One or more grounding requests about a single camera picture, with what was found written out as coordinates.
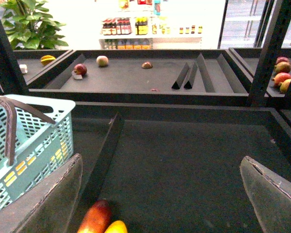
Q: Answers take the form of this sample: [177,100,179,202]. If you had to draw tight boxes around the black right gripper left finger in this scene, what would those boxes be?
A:
[0,154,83,233]

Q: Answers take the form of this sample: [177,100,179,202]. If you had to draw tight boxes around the shelf of sauce bottles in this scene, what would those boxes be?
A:
[95,0,203,50]

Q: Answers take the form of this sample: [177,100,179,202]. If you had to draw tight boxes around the light blue plastic basket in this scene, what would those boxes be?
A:
[0,95,76,210]

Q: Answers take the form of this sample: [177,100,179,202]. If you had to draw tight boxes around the black triangular divider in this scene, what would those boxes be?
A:
[184,62,198,89]
[172,63,190,90]

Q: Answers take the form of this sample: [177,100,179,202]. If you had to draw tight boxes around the glass door refrigerator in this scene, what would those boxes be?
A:
[217,0,291,50]

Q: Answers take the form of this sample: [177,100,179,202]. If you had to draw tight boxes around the red yellow mango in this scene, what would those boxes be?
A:
[77,200,112,233]

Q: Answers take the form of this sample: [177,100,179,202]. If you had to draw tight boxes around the brown basket handle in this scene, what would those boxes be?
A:
[0,96,55,166]

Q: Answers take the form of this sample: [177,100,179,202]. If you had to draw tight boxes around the green potted plant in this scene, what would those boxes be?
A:
[0,0,68,50]

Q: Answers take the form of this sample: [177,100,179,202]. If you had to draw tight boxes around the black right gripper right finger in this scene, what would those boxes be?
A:
[240,156,291,233]

